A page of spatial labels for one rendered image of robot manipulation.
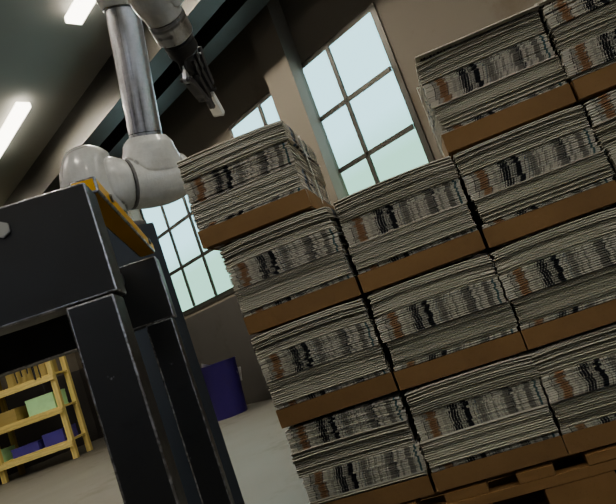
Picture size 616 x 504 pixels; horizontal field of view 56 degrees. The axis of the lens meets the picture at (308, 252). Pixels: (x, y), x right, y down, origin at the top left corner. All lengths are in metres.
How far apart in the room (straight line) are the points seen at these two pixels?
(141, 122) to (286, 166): 0.59
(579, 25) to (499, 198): 0.40
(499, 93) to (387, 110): 3.09
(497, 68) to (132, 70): 1.03
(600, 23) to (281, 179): 0.76
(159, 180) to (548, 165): 1.06
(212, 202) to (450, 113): 0.59
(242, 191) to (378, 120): 3.15
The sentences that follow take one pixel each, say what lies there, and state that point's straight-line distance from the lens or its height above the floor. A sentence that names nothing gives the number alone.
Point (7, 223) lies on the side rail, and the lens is 0.66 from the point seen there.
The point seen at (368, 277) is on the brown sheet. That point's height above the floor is 0.64.
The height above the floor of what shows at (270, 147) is 1.01.
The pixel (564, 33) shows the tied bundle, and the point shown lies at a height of 0.98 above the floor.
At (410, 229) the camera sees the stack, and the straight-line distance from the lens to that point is 1.33.
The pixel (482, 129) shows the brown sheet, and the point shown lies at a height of 0.86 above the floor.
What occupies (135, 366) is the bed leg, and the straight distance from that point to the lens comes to 0.62.
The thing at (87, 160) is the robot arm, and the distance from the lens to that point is 1.75.
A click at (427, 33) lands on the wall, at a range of 4.33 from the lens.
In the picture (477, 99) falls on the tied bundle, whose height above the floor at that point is 0.92.
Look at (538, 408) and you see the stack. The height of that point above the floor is 0.25.
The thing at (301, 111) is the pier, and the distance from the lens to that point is 4.83.
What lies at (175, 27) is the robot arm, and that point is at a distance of 1.41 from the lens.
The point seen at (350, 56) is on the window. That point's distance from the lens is 4.70.
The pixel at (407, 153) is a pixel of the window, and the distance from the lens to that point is 4.35.
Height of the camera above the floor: 0.58
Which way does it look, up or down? 7 degrees up
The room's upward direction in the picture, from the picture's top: 20 degrees counter-clockwise
